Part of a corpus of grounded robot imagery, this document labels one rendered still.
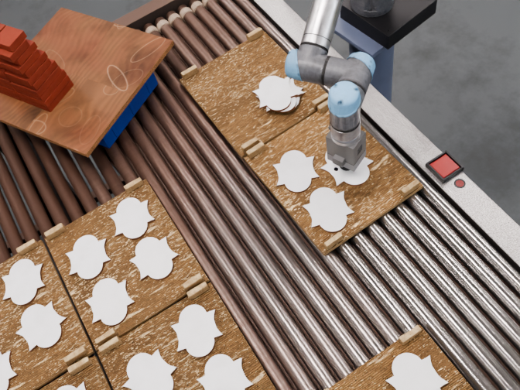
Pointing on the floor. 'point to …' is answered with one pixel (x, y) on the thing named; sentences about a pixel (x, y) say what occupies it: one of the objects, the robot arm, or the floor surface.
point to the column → (382, 73)
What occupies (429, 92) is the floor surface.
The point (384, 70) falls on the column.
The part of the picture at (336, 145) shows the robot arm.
